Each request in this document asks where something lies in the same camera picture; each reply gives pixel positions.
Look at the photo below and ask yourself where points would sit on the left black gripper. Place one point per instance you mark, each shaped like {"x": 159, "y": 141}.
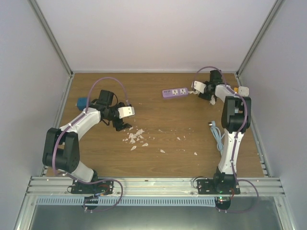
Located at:
{"x": 116, "y": 125}

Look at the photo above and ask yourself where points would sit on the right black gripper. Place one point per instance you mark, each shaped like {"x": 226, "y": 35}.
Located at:
{"x": 206, "y": 97}

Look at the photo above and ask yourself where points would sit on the purple power strip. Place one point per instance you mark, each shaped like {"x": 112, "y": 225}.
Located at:
{"x": 172, "y": 93}

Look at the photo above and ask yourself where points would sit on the blue cube plug adapter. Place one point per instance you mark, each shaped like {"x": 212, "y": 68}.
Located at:
{"x": 81, "y": 103}

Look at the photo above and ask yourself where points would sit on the white cube adapter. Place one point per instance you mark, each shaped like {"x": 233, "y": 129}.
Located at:
{"x": 243, "y": 91}

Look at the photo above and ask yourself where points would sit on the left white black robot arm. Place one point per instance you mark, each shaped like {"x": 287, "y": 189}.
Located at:
{"x": 61, "y": 150}

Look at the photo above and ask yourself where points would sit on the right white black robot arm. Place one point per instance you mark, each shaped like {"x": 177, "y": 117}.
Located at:
{"x": 235, "y": 121}

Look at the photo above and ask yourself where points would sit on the white plastic debris pile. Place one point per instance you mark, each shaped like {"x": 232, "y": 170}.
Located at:
{"x": 135, "y": 138}

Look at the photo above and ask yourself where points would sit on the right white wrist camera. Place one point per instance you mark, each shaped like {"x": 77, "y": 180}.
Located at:
{"x": 198, "y": 87}

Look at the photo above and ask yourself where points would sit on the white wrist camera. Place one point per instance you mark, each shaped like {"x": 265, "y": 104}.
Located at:
{"x": 198, "y": 87}
{"x": 126, "y": 111}

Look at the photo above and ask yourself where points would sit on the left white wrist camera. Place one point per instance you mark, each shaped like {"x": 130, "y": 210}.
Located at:
{"x": 126, "y": 111}

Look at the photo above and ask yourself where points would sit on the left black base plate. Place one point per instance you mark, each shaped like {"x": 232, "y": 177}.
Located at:
{"x": 104, "y": 188}

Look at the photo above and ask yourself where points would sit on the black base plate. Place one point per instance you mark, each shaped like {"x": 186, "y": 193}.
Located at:
{"x": 206, "y": 187}
{"x": 104, "y": 188}

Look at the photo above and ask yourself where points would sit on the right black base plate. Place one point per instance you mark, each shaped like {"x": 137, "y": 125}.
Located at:
{"x": 206, "y": 187}

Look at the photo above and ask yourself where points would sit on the aluminium front rail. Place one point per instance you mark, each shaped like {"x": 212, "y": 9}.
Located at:
{"x": 147, "y": 187}

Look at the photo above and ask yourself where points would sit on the slotted grey cable duct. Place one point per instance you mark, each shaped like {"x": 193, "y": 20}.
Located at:
{"x": 133, "y": 201}

